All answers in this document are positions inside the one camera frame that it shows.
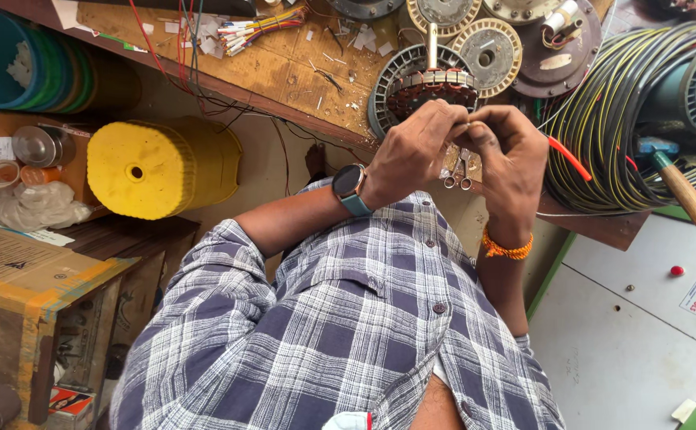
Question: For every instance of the person's left fingers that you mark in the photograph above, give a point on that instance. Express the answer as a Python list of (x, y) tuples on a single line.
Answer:
[(449, 116)]

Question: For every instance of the person's right fingers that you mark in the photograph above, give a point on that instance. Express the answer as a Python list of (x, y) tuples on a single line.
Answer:
[(485, 128)]

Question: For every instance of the grey motor with white shaft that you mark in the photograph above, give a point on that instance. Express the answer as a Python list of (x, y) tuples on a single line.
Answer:
[(694, 89)]

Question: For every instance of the small orange printed box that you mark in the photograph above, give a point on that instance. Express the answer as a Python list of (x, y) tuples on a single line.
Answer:
[(70, 406)]

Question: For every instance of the steel containers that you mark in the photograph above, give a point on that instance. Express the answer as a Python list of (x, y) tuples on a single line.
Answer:
[(40, 145)]

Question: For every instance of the fan stator with copper windings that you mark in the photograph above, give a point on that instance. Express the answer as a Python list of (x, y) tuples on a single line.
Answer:
[(419, 83)]

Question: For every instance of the person's left hand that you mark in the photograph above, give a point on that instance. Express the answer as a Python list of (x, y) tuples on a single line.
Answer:
[(411, 152)]

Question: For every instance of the white control panel cabinet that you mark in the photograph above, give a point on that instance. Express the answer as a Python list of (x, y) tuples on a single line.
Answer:
[(623, 334)]

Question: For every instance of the orange capped jar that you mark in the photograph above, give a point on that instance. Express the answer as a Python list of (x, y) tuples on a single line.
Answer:
[(38, 175)]

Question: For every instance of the cream rimmed motor disc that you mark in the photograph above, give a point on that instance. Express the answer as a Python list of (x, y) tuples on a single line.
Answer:
[(443, 12), (488, 57)]

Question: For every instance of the yellow plastic stool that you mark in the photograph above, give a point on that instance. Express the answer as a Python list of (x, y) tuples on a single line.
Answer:
[(145, 170)]

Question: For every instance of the small steel scissors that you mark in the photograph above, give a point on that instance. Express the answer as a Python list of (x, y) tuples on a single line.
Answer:
[(458, 170)]

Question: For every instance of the person's right hand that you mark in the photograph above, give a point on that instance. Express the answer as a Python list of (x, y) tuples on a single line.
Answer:
[(512, 167)]

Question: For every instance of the stack of plastic tubs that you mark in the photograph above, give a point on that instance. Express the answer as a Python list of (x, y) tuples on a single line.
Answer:
[(19, 57)]

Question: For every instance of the taped cardboard box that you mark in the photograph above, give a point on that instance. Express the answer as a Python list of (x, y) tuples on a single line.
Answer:
[(19, 280)]

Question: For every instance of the person's foot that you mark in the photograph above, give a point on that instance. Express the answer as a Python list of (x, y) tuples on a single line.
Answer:
[(316, 161)]

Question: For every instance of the blue white plaid shirt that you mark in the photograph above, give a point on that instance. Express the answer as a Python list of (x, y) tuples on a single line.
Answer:
[(336, 334)]

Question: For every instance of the cream motor cover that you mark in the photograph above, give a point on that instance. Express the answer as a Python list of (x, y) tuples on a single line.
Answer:
[(521, 9)]

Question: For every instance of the small white block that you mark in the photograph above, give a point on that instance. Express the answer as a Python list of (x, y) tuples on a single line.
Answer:
[(685, 411)]

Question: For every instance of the dark brown motor cover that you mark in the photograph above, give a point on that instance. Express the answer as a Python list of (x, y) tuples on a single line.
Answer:
[(563, 65)]

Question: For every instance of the crumpled white plastic bag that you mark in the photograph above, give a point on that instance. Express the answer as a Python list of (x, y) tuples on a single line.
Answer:
[(34, 206)]

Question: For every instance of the dark grey motor cover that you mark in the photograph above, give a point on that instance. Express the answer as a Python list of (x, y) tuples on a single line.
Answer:
[(365, 7)]

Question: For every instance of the red push button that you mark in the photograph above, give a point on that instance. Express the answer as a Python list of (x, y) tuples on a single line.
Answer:
[(677, 270)]

